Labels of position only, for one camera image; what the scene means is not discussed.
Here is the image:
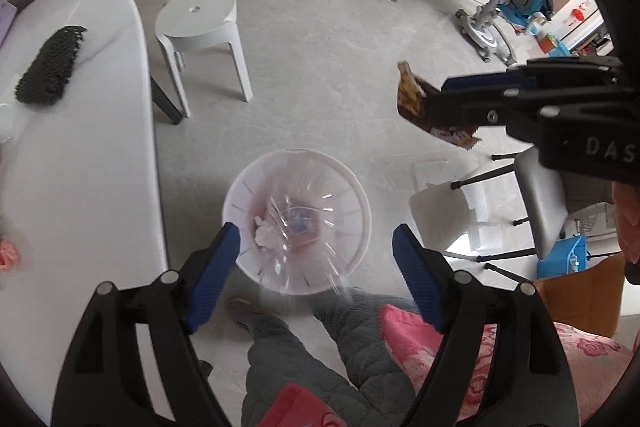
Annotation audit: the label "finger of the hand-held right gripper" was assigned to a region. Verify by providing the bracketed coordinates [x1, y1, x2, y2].
[425, 77, 621, 142]
[442, 56, 622, 94]

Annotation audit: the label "clear plastic bin liner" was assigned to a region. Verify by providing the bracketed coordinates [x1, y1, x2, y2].
[250, 157, 353, 303]

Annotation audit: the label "white plastic bin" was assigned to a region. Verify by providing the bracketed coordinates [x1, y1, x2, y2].
[222, 148, 372, 297]

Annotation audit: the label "blue plastic box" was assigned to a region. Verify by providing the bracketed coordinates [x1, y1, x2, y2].
[537, 234, 591, 280]

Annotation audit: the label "crumpled white tissue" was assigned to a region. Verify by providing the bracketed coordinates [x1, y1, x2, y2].
[252, 217, 281, 250]

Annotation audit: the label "white plastic stool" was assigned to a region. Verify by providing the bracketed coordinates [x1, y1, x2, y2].
[154, 0, 254, 118]

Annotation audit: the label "black table leg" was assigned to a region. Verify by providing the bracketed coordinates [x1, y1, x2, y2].
[150, 74, 183, 126]

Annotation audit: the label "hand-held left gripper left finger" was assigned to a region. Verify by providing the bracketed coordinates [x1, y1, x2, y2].
[50, 222, 242, 427]

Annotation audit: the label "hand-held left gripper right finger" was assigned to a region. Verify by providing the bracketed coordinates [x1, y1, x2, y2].
[391, 223, 585, 427]

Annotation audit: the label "person's grey quilted pants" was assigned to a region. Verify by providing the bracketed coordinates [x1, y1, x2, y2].
[242, 287, 437, 427]

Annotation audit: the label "grey chair with black legs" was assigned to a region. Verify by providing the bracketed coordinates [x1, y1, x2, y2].
[409, 147, 576, 284]

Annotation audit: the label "grey slipper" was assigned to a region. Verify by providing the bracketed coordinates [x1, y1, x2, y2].
[227, 297, 272, 334]

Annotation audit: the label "orange chair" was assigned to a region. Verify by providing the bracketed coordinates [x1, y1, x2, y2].
[532, 254, 626, 338]

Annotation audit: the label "black foam net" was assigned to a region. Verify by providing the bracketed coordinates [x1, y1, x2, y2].
[15, 26, 88, 105]

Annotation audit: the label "brown snack wrapper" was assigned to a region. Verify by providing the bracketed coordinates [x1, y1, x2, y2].
[396, 62, 482, 151]

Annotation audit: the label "person's right forearm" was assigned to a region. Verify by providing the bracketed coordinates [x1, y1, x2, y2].
[611, 181, 640, 285]

